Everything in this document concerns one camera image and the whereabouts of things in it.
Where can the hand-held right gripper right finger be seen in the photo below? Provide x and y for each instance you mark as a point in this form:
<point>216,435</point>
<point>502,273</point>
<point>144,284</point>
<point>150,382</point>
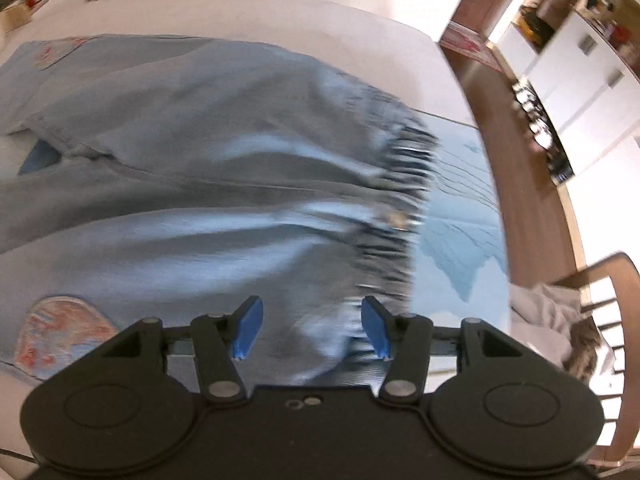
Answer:
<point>375,327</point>

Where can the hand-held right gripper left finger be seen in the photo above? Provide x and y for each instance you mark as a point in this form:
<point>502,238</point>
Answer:
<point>247,327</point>

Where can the blue-grey pants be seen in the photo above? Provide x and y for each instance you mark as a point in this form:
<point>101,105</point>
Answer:
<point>200,185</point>

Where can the white sweatshirt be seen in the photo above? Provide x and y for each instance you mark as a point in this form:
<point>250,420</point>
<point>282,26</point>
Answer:
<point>545,310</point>

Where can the round-backed wooden chair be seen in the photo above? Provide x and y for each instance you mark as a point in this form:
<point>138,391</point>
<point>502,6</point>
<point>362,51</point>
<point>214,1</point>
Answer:
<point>615,265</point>

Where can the row of shoes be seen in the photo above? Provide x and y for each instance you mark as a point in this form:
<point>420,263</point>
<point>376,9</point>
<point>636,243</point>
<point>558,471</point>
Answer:
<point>540,125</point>

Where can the red patterned rug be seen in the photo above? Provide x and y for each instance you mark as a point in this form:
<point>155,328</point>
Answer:
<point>470,47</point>

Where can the low white cabinet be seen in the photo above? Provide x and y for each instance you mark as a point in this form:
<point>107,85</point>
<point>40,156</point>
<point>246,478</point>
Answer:
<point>515,50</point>

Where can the tall white cabinet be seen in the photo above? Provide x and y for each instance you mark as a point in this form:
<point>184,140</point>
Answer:
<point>590,100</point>

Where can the printed white-blue tablecloth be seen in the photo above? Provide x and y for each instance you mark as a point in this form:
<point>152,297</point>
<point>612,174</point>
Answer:
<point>300,15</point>

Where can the yellow black object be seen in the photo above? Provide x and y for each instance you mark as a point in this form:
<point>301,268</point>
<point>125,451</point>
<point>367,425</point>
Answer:
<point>535,22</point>

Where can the wooden box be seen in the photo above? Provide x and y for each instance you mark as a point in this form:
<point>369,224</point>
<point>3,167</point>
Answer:
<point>15,19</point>

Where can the cluttered wooden shelf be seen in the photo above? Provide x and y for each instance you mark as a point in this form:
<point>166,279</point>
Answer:
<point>610,5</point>

